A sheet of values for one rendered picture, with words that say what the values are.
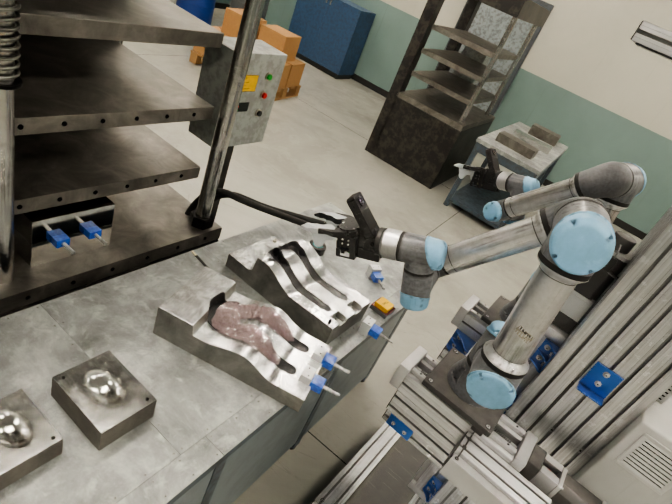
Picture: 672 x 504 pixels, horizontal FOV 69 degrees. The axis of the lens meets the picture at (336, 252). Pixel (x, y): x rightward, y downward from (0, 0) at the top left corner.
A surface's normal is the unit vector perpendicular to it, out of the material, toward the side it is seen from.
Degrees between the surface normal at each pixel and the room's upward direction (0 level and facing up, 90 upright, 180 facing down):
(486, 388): 98
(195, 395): 0
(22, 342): 0
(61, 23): 90
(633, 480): 90
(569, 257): 82
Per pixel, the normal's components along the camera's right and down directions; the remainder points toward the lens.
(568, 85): -0.52, 0.30
